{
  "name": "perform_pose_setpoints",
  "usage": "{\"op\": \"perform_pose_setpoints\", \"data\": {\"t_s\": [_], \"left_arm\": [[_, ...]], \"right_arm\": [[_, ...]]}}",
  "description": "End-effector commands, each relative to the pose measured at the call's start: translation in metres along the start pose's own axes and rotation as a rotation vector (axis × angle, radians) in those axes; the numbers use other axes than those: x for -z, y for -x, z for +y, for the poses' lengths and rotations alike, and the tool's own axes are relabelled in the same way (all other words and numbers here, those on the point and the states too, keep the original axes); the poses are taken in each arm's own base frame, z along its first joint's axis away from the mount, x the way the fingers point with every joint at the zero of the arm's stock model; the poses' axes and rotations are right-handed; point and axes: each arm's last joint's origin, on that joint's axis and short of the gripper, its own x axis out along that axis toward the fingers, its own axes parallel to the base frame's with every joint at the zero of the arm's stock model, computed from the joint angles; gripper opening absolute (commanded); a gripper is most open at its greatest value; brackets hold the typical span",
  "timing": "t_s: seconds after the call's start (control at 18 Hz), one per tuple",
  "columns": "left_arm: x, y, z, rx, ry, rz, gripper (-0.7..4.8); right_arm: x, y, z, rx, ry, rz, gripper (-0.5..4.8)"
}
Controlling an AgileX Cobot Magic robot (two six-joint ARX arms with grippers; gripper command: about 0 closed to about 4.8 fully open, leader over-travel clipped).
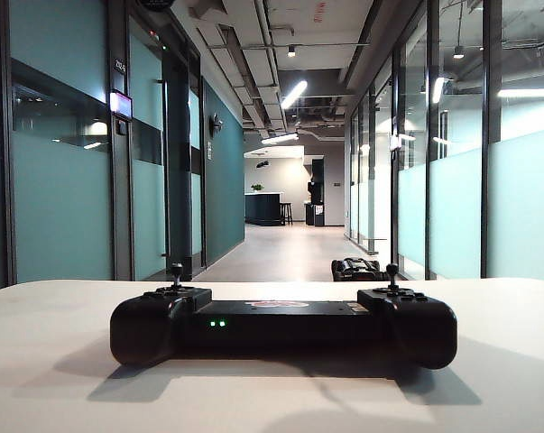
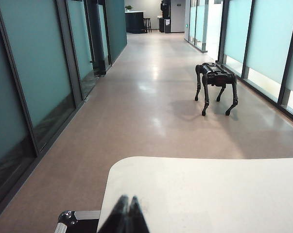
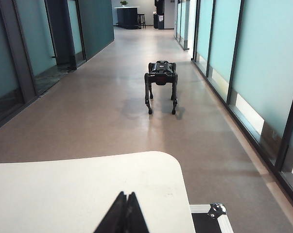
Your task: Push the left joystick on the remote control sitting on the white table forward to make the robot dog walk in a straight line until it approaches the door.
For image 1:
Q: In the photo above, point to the black dual-joystick remote control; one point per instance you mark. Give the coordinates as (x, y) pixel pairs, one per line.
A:
(280, 331)

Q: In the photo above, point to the short linear ceiling light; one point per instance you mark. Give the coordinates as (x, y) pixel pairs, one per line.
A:
(279, 139)

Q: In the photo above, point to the black quadruped robot dog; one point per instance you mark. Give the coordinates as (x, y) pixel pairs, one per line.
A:
(357, 268)

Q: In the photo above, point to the dark counter with white top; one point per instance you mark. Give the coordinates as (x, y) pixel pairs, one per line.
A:
(262, 208)

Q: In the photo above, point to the white glass-door sign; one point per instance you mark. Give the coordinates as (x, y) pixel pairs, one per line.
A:
(394, 142)

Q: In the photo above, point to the black low cabinet with sticker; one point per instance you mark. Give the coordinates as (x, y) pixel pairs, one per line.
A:
(316, 215)

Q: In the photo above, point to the dark wooden bar stool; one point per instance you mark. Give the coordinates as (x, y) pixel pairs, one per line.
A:
(286, 213)

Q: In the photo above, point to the green potted plant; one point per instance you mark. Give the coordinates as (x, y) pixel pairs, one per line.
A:
(257, 187)

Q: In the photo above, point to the purple-lit door display panel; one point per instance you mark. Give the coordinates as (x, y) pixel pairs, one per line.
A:
(121, 105)

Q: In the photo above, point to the tall black machine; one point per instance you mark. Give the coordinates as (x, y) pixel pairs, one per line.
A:
(317, 180)

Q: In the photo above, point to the black ceiling dome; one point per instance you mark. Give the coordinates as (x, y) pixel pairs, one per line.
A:
(154, 3)

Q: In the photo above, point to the black door card reader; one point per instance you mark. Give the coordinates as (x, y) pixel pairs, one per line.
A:
(122, 127)

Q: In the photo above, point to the black room number sign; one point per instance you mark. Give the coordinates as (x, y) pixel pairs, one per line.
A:
(120, 65)

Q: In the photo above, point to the metal wall ornament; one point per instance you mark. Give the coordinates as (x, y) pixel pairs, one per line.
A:
(216, 124)

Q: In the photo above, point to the black spotlight behind glass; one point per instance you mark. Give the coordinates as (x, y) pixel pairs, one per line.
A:
(458, 52)

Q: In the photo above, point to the black track spotlight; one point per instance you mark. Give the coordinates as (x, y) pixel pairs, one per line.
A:
(291, 51)

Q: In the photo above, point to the long linear ceiling light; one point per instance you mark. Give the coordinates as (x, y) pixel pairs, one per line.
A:
(294, 94)

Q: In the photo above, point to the small white wall poster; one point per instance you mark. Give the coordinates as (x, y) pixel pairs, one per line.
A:
(209, 150)

